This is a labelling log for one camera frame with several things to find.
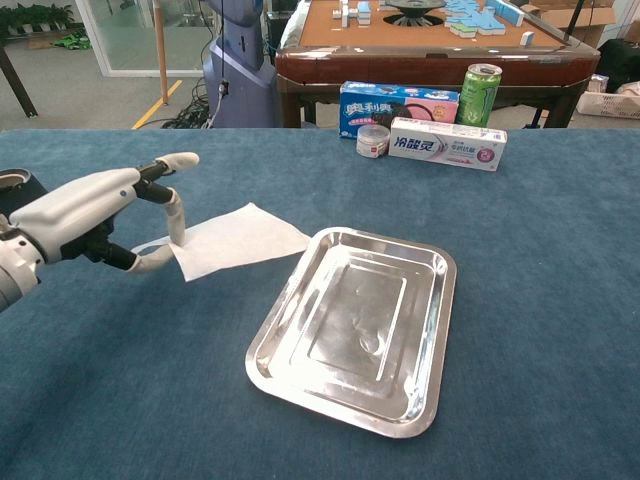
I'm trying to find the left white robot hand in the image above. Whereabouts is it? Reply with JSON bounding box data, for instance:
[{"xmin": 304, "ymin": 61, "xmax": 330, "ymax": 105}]
[{"xmin": 8, "ymin": 151, "xmax": 201, "ymax": 275}]

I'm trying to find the white paper sheet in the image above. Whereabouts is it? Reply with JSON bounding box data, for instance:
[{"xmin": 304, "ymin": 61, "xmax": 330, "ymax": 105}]
[{"xmin": 130, "ymin": 202, "xmax": 312, "ymax": 283}]

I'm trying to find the silver metal tray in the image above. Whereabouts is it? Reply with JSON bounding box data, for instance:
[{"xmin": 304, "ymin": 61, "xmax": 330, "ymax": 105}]
[{"xmin": 244, "ymin": 226, "xmax": 459, "ymax": 440}]

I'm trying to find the dark table leg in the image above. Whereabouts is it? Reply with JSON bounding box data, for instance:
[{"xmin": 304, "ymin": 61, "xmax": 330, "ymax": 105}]
[{"xmin": 0, "ymin": 39, "xmax": 40, "ymax": 119}]

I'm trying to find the white framed glass partition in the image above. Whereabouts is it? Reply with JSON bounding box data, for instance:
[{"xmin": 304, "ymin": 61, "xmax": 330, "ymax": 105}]
[{"xmin": 74, "ymin": 0, "xmax": 214, "ymax": 79}]

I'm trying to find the green floor item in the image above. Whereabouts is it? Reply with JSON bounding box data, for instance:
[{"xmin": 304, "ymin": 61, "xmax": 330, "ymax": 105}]
[{"xmin": 52, "ymin": 29, "xmax": 94, "ymax": 51}]

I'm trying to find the wooden pole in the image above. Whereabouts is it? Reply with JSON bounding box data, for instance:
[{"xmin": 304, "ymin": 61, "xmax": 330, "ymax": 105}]
[{"xmin": 152, "ymin": 0, "xmax": 170, "ymax": 105}]

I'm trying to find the row of potted plants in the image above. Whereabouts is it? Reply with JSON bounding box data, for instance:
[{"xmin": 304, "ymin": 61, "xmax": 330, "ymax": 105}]
[{"xmin": 0, "ymin": 2, "xmax": 75, "ymax": 36}]

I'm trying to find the small round white tin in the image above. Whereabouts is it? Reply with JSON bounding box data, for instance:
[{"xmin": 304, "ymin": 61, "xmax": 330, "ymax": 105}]
[{"xmin": 355, "ymin": 124, "xmax": 392, "ymax": 160}]

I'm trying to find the blue Oreo cookie box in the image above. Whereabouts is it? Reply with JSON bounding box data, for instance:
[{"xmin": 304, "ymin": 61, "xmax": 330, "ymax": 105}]
[{"xmin": 338, "ymin": 80, "xmax": 461, "ymax": 140}]

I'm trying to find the small mahjong tile cluster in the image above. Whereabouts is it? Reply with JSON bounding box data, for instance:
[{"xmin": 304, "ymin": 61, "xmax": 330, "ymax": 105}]
[{"xmin": 332, "ymin": 0, "xmax": 374, "ymax": 27}]

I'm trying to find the brown mahjong table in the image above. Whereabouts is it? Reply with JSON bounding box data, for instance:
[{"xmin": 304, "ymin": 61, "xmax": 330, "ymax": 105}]
[{"xmin": 274, "ymin": 0, "xmax": 602, "ymax": 129}]

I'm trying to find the white toothpaste box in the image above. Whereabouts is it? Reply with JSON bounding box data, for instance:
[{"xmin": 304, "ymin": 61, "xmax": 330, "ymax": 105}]
[{"xmin": 388, "ymin": 116, "xmax": 509, "ymax": 173}]

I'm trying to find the black mahjong table dome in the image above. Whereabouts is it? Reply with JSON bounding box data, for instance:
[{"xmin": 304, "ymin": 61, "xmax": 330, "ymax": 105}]
[{"xmin": 382, "ymin": 0, "xmax": 448, "ymax": 26}]

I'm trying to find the green drink can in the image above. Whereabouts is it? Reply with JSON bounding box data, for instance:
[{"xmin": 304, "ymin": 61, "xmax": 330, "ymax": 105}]
[{"xmin": 455, "ymin": 63, "xmax": 503, "ymax": 129}]

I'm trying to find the blue mahjong tile heap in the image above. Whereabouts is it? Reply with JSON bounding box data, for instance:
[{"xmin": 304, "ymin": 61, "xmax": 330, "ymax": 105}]
[{"xmin": 444, "ymin": 0, "xmax": 506, "ymax": 39}]

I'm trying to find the black stand pole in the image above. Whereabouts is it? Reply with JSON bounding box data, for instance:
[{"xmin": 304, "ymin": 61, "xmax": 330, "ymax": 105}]
[{"xmin": 564, "ymin": 0, "xmax": 586, "ymax": 41}]

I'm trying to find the white plastic basket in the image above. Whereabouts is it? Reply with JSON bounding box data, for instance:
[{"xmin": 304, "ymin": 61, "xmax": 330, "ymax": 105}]
[{"xmin": 576, "ymin": 90, "xmax": 640, "ymax": 120}]

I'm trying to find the cardboard box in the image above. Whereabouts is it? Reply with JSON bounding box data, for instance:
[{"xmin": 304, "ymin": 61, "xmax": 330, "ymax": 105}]
[{"xmin": 519, "ymin": 0, "xmax": 617, "ymax": 49}]

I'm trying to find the black bag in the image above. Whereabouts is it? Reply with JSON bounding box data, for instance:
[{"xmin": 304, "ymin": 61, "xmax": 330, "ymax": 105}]
[{"xmin": 596, "ymin": 38, "xmax": 640, "ymax": 94}]

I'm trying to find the black floor cable bundle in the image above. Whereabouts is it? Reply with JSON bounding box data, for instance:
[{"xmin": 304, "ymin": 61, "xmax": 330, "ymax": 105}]
[{"xmin": 160, "ymin": 77, "xmax": 217, "ymax": 130}]

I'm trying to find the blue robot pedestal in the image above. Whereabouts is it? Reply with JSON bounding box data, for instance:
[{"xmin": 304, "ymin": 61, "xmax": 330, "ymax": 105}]
[{"xmin": 201, "ymin": 0, "xmax": 277, "ymax": 129}]

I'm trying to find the long mahjong tile wall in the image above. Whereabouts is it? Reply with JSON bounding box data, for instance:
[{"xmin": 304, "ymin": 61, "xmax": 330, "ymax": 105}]
[{"xmin": 487, "ymin": 0, "xmax": 526, "ymax": 28}]

